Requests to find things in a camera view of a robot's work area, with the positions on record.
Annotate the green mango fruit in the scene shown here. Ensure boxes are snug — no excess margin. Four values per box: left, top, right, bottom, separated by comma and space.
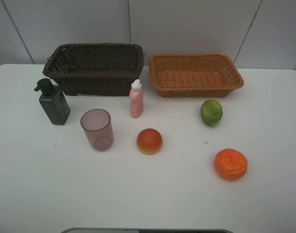
200, 100, 223, 127

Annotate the orange tangerine fruit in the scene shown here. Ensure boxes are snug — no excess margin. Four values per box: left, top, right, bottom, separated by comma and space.
214, 149, 248, 181

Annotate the translucent pink plastic cup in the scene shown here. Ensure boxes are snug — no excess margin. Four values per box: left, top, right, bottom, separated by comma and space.
80, 109, 114, 151

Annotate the dark brown wicker basket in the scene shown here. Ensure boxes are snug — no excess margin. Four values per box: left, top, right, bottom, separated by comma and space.
43, 43, 144, 97

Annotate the red yellow peach fruit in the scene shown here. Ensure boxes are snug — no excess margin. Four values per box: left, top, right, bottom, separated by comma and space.
136, 128, 163, 155

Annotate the pink squeeze bottle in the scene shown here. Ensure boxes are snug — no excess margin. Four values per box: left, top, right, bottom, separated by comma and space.
129, 79, 144, 118

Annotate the dark green pump bottle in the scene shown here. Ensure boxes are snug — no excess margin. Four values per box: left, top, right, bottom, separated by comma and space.
34, 78, 70, 125

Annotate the light brown wicker basket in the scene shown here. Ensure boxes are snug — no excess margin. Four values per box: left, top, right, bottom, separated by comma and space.
149, 54, 244, 98

